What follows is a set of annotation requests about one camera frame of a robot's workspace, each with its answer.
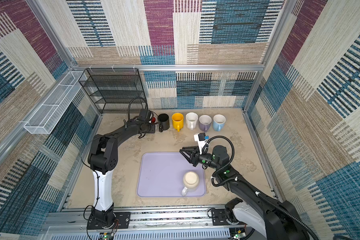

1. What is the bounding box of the yellow ceramic mug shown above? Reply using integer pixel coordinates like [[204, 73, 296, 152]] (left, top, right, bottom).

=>
[[172, 113, 184, 132]]

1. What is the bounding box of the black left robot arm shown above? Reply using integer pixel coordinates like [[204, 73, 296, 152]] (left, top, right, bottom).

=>
[[87, 97, 156, 230]]

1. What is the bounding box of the white wire wall basket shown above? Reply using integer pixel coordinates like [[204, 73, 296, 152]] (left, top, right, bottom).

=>
[[24, 71, 83, 135]]

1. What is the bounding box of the light blue ceramic mug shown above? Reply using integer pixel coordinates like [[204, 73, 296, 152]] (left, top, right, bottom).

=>
[[213, 114, 226, 132]]

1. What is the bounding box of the black mesh wire shelf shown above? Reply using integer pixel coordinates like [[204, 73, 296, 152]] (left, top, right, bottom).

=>
[[79, 68, 147, 114]]

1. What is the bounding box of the black ceramic mug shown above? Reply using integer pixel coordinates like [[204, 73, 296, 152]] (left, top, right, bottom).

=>
[[158, 114, 170, 133]]

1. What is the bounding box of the lavender silicone mat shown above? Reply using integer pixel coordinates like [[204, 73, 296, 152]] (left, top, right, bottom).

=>
[[137, 152, 207, 198]]

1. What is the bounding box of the lavender ceramic mug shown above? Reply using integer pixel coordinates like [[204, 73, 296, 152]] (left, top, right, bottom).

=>
[[199, 115, 212, 133]]

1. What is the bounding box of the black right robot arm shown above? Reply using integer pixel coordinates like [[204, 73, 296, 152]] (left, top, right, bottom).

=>
[[180, 134, 318, 240]]

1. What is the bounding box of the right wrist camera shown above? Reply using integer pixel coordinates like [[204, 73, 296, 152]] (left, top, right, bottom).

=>
[[194, 133, 209, 155]]

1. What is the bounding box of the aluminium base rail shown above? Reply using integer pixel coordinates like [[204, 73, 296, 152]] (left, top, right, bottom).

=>
[[47, 203, 298, 240]]

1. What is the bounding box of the white faceted ceramic mug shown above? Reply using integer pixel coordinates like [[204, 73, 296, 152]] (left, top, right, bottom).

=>
[[186, 112, 199, 130]]

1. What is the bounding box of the cream upside-down mug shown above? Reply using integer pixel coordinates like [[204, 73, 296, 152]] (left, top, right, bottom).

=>
[[182, 171, 200, 196]]

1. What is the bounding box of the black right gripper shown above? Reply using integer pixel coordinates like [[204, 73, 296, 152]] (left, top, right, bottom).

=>
[[179, 145, 220, 170]]

